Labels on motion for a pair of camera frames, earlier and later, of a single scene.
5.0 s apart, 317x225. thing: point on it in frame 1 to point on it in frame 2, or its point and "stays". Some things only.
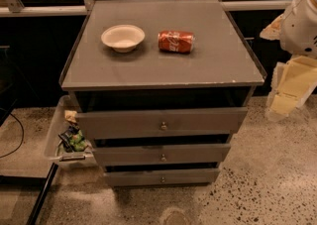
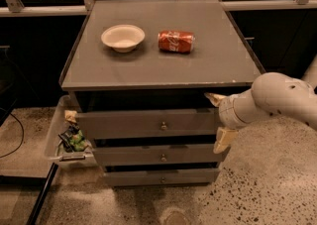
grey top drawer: [95, 121] stays
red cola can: [176, 42] stays
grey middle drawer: [160, 154] stays
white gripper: [298, 29] to [226, 111]
